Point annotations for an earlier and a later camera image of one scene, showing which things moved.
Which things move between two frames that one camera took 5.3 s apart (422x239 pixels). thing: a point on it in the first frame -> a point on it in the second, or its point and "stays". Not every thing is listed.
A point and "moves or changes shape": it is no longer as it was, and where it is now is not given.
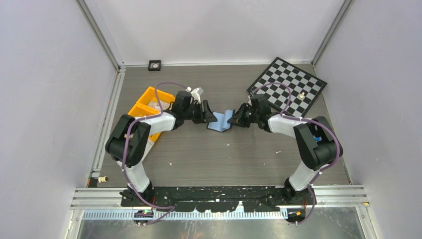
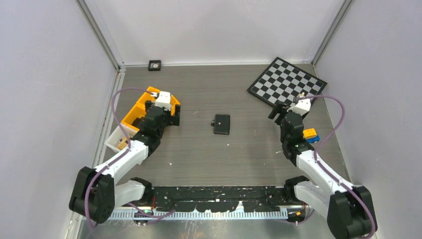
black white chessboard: (305, 87) stays
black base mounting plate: (256, 199) stays
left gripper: (210, 117) -> (173, 120)
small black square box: (154, 65) stays
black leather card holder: (221, 125) moves or changes shape
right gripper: (238, 119) -> (278, 108)
